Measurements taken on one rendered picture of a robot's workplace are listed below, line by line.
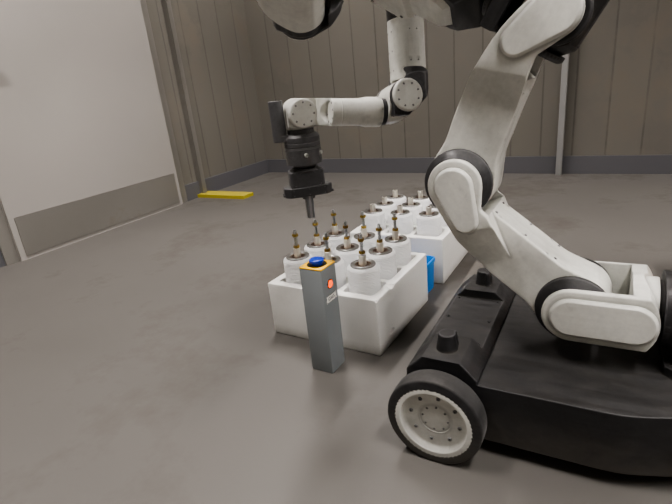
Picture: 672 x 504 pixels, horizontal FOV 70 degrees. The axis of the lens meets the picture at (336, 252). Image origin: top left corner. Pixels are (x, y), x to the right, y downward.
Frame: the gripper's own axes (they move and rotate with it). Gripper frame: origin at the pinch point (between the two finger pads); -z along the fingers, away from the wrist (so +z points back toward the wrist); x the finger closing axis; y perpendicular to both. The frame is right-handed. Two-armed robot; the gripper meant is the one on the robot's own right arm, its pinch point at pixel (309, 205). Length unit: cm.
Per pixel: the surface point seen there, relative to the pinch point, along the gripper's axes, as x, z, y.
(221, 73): 13, 43, -309
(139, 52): 64, 59, -244
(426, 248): -48, -34, -41
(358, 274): -12.4, -23.6, -5.5
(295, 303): 5.6, -34.9, -18.5
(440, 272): -52, -43, -38
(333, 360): -0.6, -43.6, 4.2
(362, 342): -11.0, -44.0, -2.5
